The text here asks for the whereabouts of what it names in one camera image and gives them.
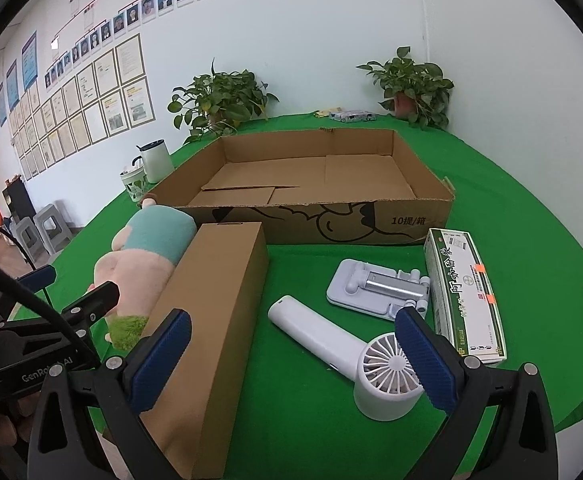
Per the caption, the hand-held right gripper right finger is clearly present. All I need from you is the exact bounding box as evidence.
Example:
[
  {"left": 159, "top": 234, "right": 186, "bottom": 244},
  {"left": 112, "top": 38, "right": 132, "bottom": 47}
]
[{"left": 394, "top": 306, "right": 559, "bottom": 480}]

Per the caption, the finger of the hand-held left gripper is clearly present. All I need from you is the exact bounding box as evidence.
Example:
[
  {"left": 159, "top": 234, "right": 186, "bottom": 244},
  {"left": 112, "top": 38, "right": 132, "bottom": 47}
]
[
  {"left": 59, "top": 282, "right": 121, "bottom": 331},
  {"left": 16, "top": 265, "right": 57, "bottom": 293}
]

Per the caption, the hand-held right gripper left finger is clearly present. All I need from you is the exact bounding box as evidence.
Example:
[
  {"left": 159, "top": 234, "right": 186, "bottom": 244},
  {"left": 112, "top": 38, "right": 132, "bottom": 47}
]
[{"left": 28, "top": 308, "right": 207, "bottom": 480}]

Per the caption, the pink pig plush toy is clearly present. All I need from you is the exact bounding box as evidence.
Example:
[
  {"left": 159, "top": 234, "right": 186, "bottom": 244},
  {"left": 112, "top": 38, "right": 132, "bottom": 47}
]
[{"left": 88, "top": 195, "right": 198, "bottom": 351}]

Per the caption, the cardboard insert divider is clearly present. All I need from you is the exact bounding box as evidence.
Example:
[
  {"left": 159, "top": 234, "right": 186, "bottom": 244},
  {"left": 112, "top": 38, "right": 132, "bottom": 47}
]
[{"left": 139, "top": 221, "right": 270, "bottom": 479}]

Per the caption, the green and white medicine box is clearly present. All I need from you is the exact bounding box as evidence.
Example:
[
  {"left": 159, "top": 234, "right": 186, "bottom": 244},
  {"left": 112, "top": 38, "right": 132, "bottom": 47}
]
[{"left": 424, "top": 228, "right": 508, "bottom": 366}]

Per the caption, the white handheld fan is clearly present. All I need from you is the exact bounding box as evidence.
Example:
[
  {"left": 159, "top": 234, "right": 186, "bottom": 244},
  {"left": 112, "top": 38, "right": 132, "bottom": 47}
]
[{"left": 268, "top": 296, "right": 439, "bottom": 422}]

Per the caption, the large cardboard tray box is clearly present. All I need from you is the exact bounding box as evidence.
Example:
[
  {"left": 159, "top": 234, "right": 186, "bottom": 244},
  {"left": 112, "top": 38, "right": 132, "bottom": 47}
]
[{"left": 142, "top": 128, "right": 456, "bottom": 246}]

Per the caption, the person's left hand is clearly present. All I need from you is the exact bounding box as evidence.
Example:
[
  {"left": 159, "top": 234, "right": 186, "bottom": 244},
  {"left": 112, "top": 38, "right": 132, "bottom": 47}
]
[{"left": 0, "top": 399, "right": 36, "bottom": 456}]

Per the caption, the grey plastic stool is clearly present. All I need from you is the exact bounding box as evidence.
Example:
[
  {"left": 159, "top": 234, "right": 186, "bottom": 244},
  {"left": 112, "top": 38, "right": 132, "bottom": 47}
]
[
  {"left": 34, "top": 200, "right": 72, "bottom": 256},
  {"left": 12, "top": 217, "right": 47, "bottom": 263}
]

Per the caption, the black cabinet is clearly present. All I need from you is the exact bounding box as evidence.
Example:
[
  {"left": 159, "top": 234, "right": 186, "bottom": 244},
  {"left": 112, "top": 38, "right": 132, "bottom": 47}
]
[{"left": 2, "top": 177, "right": 36, "bottom": 221}]

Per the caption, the grey folding phone stand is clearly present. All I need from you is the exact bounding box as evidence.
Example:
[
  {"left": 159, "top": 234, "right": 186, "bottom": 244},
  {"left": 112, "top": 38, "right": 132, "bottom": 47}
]
[{"left": 326, "top": 259, "right": 431, "bottom": 322}]

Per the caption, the leaf-patterned cup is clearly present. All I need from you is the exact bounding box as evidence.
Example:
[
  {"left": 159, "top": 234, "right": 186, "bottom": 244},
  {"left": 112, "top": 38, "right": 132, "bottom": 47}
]
[{"left": 120, "top": 167, "right": 147, "bottom": 203}]

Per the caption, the green tablecloth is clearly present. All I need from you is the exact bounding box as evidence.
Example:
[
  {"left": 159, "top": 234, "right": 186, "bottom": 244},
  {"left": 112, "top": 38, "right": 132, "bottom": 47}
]
[{"left": 36, "top": 112, "right": 583, "bottom": 480}]

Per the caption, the white mug with black lid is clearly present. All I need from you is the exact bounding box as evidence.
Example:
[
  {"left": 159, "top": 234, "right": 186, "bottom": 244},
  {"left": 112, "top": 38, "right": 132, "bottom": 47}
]
[{"left": 136, "top": 139, "right": 176, "bottom": 184}]

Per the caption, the large potted green plant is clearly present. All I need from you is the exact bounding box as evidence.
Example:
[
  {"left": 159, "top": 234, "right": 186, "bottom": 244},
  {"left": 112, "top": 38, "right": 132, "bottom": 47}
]
[{"left": 168, "top": 57, "right": 280, "bottom": 146}]

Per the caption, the patterned tissue pack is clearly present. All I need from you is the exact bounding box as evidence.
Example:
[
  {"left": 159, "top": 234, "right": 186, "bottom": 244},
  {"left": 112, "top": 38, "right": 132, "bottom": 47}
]
[{"left": 329, "top": 110, "right": 376, "bottom": 123}]

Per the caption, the potted plant in orange pot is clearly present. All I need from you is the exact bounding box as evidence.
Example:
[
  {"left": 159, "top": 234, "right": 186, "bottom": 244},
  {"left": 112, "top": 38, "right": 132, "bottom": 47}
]
[{"left": 356, "top": 46, "right": 455, "bottom": 131}]

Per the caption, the black cable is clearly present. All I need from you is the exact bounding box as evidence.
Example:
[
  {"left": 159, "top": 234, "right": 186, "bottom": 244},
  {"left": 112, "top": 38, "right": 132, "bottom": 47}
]
[{"left": 0, "top": 217, "right": 90, "bottom": 366}]

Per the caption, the group of framed wall certificates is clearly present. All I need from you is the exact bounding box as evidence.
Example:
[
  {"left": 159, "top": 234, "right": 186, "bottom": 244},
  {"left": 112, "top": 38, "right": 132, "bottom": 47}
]
[{"left": 9, "top": 34, "right": 156, "bottom": 181}]

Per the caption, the row of wall portrait photos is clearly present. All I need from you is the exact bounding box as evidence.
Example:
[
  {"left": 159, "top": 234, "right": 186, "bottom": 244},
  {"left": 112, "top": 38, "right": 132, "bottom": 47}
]
[{"left": 44, "top": 0, "right": 261, "bottom": 88}]

